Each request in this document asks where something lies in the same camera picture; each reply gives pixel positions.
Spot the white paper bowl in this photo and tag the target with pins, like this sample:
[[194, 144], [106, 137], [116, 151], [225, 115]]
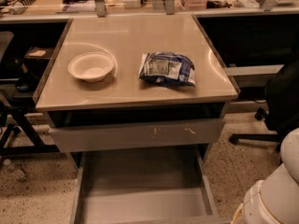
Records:
[[91, 66]]

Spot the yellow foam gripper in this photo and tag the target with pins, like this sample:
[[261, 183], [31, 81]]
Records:
[[252, 204]]

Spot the grey top drawer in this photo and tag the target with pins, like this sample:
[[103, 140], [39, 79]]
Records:
[[137, 135]]

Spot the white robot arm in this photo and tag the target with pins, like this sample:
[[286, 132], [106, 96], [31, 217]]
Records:
[[275, 200]]

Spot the clear plastic bottle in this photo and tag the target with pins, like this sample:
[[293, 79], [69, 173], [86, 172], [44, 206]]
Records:
[[15, 169]]

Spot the black stool left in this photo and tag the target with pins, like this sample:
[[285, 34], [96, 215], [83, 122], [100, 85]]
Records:
[[21, 124]]

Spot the grey drawer cabinet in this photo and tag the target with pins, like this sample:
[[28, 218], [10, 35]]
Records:
[[122, 97]]

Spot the black office chair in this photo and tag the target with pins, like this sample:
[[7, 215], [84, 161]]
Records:
[[282, 98]]

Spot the blue chip bag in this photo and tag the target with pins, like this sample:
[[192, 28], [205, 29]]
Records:
[[167, 69]]

